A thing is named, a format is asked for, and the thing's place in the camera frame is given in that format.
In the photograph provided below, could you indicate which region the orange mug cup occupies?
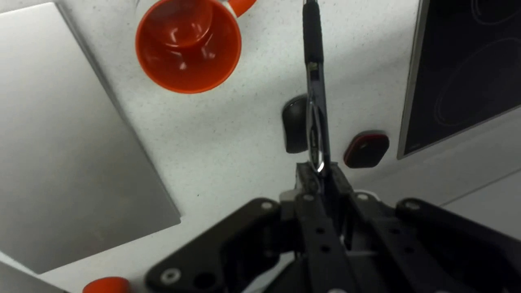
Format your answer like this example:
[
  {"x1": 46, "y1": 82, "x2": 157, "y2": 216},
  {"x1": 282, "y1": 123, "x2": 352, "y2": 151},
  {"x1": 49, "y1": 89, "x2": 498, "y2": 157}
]
[{"x1": 134, "y1": 0, "x2": 259, "y2": 95}]

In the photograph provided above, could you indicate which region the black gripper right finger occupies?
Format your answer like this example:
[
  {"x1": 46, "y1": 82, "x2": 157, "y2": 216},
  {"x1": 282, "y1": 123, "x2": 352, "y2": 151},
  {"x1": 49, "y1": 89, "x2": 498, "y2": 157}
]
[{"x1": 324, "y1": 161, "x2": 521, "y2": 293}]

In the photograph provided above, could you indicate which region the orange bottle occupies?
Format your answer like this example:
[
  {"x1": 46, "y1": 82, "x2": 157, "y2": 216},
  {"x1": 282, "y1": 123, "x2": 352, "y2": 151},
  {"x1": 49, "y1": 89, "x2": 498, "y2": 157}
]
[{"x1": 82, "y1": 275, "x2": 132, "y2": 293}]

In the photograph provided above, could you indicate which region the black glass cooktop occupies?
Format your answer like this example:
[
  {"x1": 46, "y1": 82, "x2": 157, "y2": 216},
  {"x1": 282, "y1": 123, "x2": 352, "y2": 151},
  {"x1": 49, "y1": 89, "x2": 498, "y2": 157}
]
[{"x1": 396, "y1": 0, "x2": 521, "y2": 161}]

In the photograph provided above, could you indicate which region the black rounded puck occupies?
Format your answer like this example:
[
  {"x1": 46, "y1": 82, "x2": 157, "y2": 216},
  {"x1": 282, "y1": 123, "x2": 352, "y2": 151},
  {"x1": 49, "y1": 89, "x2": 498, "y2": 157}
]
[{"x1": 280, "y1": 92, "x2": 313, "y2": 154}]

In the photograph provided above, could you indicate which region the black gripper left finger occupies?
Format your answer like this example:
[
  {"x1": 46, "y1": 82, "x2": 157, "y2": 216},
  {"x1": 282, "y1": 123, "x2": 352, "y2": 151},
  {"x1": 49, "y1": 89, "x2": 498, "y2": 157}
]
[{"x1": 145, "y1": 161, "x2": 360, "y2": 293}]

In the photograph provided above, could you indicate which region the black red rounded case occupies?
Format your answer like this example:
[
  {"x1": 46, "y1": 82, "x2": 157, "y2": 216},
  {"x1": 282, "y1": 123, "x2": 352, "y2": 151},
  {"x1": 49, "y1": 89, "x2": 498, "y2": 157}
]
[{"x1": 342, "y1": 128, "x2": 393, "y2": 170}]

